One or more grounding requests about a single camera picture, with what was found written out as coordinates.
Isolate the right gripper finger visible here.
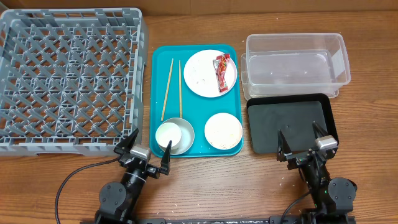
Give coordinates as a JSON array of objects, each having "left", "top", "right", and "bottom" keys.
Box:
[
  {"left": 312, "top": 121, "right": 329, "bottom": 139},
  {"left": 277, "top": 130, "right": 292, "bottom": 159}
]

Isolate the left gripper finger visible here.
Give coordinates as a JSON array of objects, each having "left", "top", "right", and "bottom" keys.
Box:
[
  {"left": 114, "top": 128, "right": 139, "bottom": 156},
  {"left": 160, "top": 141, "right": 172, "bottom": 175}
]

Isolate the white cup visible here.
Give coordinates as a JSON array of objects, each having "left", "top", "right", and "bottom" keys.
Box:
[{"left": 155, "top": 122, "right": 182, "bottom": 150}]

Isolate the grey shallow bowl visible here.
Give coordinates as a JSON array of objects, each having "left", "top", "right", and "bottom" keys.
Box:
[{"left": 164, "top": 118, "right": 195, "bottom": 156}]

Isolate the white rice bowl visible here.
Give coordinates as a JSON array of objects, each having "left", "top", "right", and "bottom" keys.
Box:
[{"left": 204, "top": 113, "right": 243, "bottom": 150}]

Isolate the wooden chopstick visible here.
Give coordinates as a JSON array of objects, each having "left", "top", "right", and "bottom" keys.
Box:
[
  {"left": 161, "top": 58, "right": 174, "bottom": 121},
  {"left": 178, "top": 60, "right": 183, "bottom": 118}
]

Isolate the red snack wrapper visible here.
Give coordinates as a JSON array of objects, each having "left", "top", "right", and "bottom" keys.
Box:
[{"left": 213, "top": 54, "right": 230, "bottom": 93}]

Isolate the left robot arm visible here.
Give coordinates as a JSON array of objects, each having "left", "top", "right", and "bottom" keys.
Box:
[{"left": 94, "top": 129, "right": 173, "bottom": 223}]

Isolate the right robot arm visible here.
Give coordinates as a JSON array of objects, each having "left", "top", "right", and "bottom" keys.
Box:
[{"left": 277, "top": 121, "right": 358, "bottom": 223}]

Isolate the clear plastic waste bin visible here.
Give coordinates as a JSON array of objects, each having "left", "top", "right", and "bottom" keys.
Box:
[{"left": 241, "top": 33, "right": 351, "bottom": 100}]

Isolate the grey plastic dishwasher rack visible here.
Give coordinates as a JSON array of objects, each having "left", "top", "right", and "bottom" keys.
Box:
[{"left": 1, "top": 8, "right": 149, "bottom": 156}]

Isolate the black plastic tray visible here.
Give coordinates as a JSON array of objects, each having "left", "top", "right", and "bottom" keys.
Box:
[{"left": 246, "top": 93, "right": 338, "bottom": 154}]

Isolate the teal plastic serving tray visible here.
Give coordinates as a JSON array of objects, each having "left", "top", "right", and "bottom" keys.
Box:
[{"left": 149, "top": 44, "right": 244, "bottom": 158}]

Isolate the large white plate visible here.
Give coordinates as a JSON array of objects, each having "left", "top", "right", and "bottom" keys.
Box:
[{"left": 183, "top": 49, "right": 238, "bottom": 98}]

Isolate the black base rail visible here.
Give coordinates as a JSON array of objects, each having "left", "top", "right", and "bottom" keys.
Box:
[{"left": 136, "top": 215, "right": 357, "bottom": 224}]

